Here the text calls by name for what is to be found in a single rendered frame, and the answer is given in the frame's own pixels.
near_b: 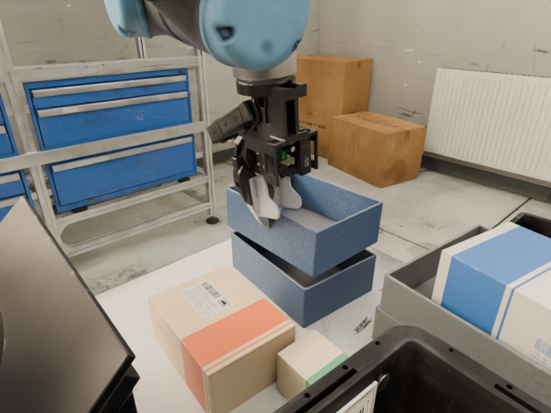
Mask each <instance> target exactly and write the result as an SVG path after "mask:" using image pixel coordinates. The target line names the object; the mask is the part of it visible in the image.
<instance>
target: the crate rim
mask: <svg viewBox="0 0 551 413"><path fill-rule="evenodd" d="M408 348H411V349H414V350H416V351H418V352H420V353H421V354H422V355H423V356H425V357H427V358H428V359H430V360H431V361H433V362H434V363H435V364H436V365H438V366H440V367H441V368H443V369H444V370H446V371H448V372H449V373H450V374H451V375H453V376H454V377H456V378H457V379H459V380H461V381H462V382H464V384H466V385H467V386H469V387H470V388H472V389H474V390H475V391H477V392H478V393H479V394H481V395H482V396H483V397H485V398H487V399H488V400H490V401H491V402H493V403H494V404H495V405H497V406H499V407H500V408H501V409H503V410H504V411H506V412H507V413H551V408H550V407H549V406H546V405H545V404H544V403H543V402H540V401H539V400H537V399H536V398H534V397H532V396H531V395H530V394H528V393H526V392H524V391H523V390H521V389H520V388H518V387H517V386H515V385H514V384H512V383H510V382H508V381H507V380H506V379H504V378H502V377H501V376H499V375H497V374H495V372H493V371H491V370H489V369H488V368H486V367H484V366H483V365H482V364H480V363H478V362H477V361H475V360H473V359H472V358H470V357H469V356H467V355H466V354H464V353H462V352H460V351H459V350H458V349H456V348H455V347H453V346H451V345H449V344H448V343H446V342H445V341H443V340H442V339H440V338H438V337H436V336H435V335H433V334H432V333H430V332H428V331H426V330H424V329H421V328H418V327H416V326H411V325H397V326H394V327H391V328H389V329H387V330H386V331H385V332H383V333H382V334H380V335H379V336H377V337H376V338H374V339H373V340H372V341H370V342H369V343H368V344H367V345H365V346H364V347H362V348H361V349H360V350H358V351H357V352H355V353H354V354H352V355H351V356H350V357H349V358H347V359H346V360H345V361H343V362H342V363H340V364H339V365H337V366H336V367H335V368H334V369H333V370H331V371H329V372H328V373H327V374H325V375H324V376H322V377H321V378H320V379H318V380H317V381H316V382H315V383H313V384H312V385H310V386H309V387H307V388H306V389H304V390H303V391H302V392H301V393H299V394H298V395H297V396H295V397H294V398H292V399H291V400H289V401H288V402H286V403H285V404H284V405H283V406H282V407H280V408H279V409H277V410H276V411H274V412H273V413H327V412H329V411H330V410H331V409H333V408H334V407H335V406H337V405H338V404H339V403H340V402H341V401H343V400H344V399H345V398H346V397H347V396H348V395H350V394H351V393H352V392H354V391H355V390H356V389H357V388H359V387H360V386H361V385H362V384H364V383H365V382H366V381H367V380H368V379H369V378H370V377H372V376H373V375H374V374H376V373H377V372H378V371H379V370H381V369H382V368H383V367H385V366H386V365H387V364H388V363H390V362H391V361H392V360H393V359H394V358H395V357H396V356H398V355H399V354H400V353H402V352H403V351H404V350H406V349H408Z"/></svg>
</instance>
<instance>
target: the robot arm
mask: <svg viewBox="0 0 551 413"><path fill-rule="evenodd" d="M104 3H105V6H106V9H107V13H108V15H109V18H110V20H111V22H112V24H113V26H114V28H115V29H116V31H117V32H118V33H119V34H120V35H122V36H123V37H126V38H141V37H146V38H148V39H152V38H153V36H159V35H169V36H171V37H172V38H174V39H177V40H179V41H181V42H182V43H186V44H188V45H190V46H192V47H194V48H197V49H198V50H201V51H203V52H205V53H207V54H209V55H211V56H213V57H214V58H215V59H216V60H217V61H219V62H220V63H222V64H224V65H226V66H232V71H233V76H234V77H235V78H236V88H237V93H238V94H240V95H243V96H248V97H251V99H249V100H246V101H243V102H241V103H240V104H239V105H238V106H237V107H235V108H234V109H232V110H231V111H229V112H228V113H226V114H225V115H223V116H222V117H221V118H218V119H217V120H215V121H214V122H213V124H211V125H210V126H208V127H207V131H208V133H209V135H210V138H211V140H212V143H213V144H214V143H220V142H221V143H227V142H232V141H233V140H234V139H235V141H234V144H235V156H233V157H232V161H233V178H234V182H235V186H236V188H237V189H238V191H239V194H240V195H241V197H242V199H243V200H244V202H245V203H246V204H247V206H248V208H249V210H250V211H251V212H252V213H253V215H254V216H255V218H256V219H257V221H258V222H259V223H260V224H262V225H263V226H264V227H266V228H267V229H269V228H270V227H271V226H270V218H272V219H276V220H278V219H279V218H280V213H281V211H282V207H283V208H291V209H299V208H300V207H301V206H302V199H301V197H300V196H299V195H298V194H297V193H296V192H295V191H294V189H293V188H292V186H291V184H290V176H292V175H295V174H297V175H301V176H303V175H306V174H308V173H310V172H311V168H313V169H316V170H317V169H318V134H317V130H316V129H310V128H308V127H304V126H301V125H299V114H298V98H301V97H304V96H307V84H305V83H300V82H296V77H295V75H294V74H295V73H296V72H297V60H296V49H297V48H298V45H299V43H300V42H301V40H302V38H303V36H304V33H305V31H306V28H307V23H308V19H309V14H310V0H104ZM311 140H312V141H314V160H313V159H311ZM255 172H256V173H258V174H260V175H256V174H255ZM262 175H263V176H264V178H263V177H262Z"/></svg>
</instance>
